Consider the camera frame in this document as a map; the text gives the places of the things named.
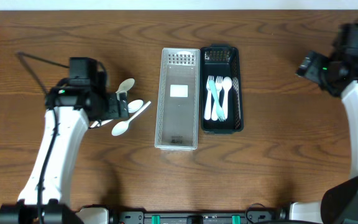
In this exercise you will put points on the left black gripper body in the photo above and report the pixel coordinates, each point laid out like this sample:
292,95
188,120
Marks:
122,106

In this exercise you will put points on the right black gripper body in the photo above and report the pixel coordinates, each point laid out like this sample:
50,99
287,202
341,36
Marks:
305,66

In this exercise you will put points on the white plastic fork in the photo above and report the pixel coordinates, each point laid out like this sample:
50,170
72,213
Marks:
216,87
207,110

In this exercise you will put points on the mint green plastic fork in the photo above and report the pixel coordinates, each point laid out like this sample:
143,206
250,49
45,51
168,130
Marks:
213,115

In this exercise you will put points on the white thick plastic spoon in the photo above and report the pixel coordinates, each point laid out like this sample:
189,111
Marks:
227,84

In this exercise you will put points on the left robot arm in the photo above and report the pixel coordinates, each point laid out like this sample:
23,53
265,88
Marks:
71,111

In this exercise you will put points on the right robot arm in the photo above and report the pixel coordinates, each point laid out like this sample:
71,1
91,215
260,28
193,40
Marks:
339,204

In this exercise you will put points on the white spoon top left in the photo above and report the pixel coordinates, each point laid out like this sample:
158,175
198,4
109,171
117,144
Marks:
125,86

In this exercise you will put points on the white spoon lowest left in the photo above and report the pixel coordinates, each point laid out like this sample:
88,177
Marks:
122,126

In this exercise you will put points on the clear plastic mesh basket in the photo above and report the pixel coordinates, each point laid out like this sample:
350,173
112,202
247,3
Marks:
178,100

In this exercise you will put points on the dark green mesh basket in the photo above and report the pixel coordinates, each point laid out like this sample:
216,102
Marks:
222,60

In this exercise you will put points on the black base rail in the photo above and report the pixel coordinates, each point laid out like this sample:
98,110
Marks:
139,217

